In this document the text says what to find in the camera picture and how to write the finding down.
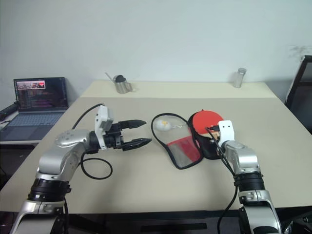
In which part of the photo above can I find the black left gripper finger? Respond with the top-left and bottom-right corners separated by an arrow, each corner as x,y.
121,137 -> 153,152
118,119 -> 147,130

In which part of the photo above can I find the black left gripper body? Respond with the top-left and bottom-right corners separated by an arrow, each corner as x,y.
104,121 -> 125,150

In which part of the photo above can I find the white plush duck keychain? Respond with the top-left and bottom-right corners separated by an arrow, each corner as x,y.
155,119 -> 183,132

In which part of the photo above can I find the black red paddle case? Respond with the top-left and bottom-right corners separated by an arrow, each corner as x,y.
151,113 -> 221,170

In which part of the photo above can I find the red table tennis paddle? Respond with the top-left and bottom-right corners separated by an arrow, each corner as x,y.
192,110 -> 225,140

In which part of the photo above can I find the steel pitcher with spout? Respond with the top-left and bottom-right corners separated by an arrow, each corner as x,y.
105,72 -> 137,94

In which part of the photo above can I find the open grey laptop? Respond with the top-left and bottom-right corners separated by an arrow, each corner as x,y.
1,77 -> 69,141

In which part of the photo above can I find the black cylindrical device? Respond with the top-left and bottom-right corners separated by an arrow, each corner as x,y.
0,102 -> 19,120

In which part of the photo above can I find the silver metal cylinder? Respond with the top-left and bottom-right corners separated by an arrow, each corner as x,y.
234,68 -> 247,88

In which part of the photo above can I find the dark rounded shape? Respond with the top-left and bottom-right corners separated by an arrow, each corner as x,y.
281,212 -> 312,234
0,211 -> 18,234

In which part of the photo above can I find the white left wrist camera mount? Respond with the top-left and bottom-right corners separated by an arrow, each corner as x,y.
94,105 -> 115,150

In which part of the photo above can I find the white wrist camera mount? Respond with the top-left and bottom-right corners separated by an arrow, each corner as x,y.
94,105 -> 115,150
217,119 -> 236,148

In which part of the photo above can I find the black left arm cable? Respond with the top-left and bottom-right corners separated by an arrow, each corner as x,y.
63,103 -> 113,234

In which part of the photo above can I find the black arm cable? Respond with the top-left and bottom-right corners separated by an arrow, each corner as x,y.
63,103 -> 113,234
205,125 -> 241,234

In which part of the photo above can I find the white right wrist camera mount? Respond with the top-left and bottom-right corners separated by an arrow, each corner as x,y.
217,119 -> 236,148

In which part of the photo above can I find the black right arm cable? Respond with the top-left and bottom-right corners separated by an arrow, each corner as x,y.
205,125 -> 241,234

